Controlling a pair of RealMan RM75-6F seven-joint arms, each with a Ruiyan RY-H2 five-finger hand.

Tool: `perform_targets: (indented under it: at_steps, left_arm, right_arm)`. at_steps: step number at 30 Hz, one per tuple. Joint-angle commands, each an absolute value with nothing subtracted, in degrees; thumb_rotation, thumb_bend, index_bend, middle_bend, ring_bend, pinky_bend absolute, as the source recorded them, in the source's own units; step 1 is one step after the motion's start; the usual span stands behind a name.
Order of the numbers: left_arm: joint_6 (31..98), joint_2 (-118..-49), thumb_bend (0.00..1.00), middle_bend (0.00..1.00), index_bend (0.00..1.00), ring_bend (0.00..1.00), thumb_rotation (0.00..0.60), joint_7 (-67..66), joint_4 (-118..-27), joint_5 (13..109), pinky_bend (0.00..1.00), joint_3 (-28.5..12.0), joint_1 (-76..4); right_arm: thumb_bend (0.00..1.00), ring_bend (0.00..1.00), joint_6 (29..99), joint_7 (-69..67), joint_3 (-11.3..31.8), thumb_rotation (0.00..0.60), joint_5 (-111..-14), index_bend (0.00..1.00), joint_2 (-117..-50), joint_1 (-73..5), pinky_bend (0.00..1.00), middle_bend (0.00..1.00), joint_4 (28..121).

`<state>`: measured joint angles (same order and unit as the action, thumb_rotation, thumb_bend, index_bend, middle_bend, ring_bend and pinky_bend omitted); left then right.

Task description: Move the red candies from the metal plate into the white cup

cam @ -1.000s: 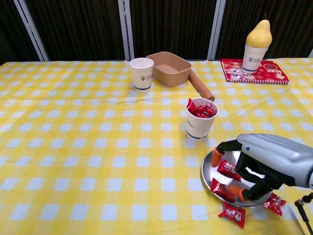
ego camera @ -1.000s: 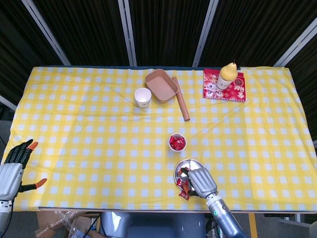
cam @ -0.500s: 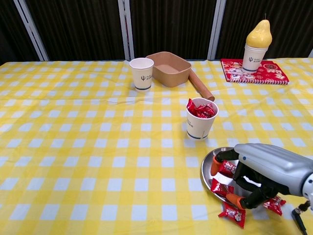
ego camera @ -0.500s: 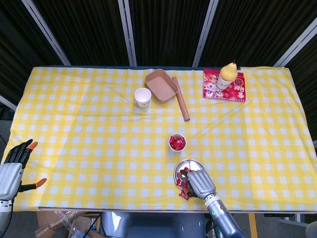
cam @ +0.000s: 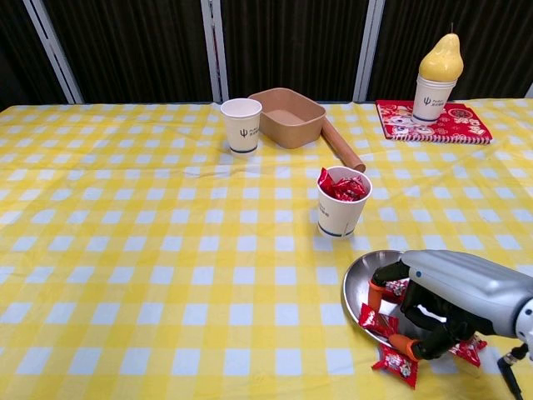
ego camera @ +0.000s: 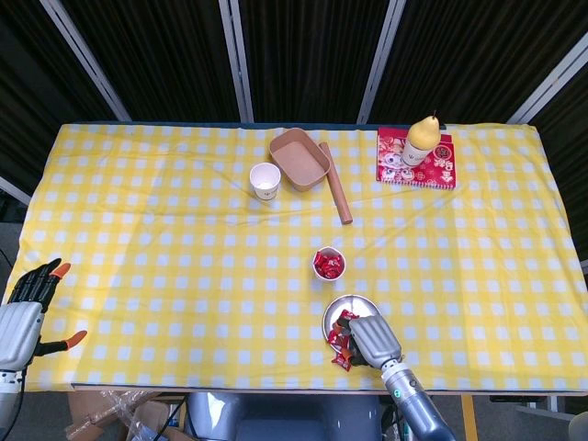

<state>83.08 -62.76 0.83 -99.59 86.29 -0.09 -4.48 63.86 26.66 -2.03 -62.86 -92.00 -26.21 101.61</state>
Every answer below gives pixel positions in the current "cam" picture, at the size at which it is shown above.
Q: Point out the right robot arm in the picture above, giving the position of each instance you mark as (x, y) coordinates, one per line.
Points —
(525, 325)

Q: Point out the brown paper food box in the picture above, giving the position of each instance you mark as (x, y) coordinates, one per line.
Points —
(291, 133)

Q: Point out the wooden rolling pin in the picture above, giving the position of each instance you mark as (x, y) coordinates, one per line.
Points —
(343, 148)

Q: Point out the red spiral notebook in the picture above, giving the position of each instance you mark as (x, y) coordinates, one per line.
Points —
(458, 125)

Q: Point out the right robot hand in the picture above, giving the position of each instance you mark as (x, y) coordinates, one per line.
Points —
(466, 287)

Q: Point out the yellow pear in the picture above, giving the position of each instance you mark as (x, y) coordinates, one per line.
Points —
(441, 58)

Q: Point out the round metal plate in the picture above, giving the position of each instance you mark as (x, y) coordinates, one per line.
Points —
(362, 283)

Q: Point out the yellow white checkered tablecloth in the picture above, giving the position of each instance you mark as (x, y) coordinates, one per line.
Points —
(166, 250)

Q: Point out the white paper cup blue logo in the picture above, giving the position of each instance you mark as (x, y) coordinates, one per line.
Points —
(333, 216)
(241, 133)
(431, 104)

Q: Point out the grey metal partition post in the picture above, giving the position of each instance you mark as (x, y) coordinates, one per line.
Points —
(212, 41)
(530, 91)
(54, 50)
(369, 50)

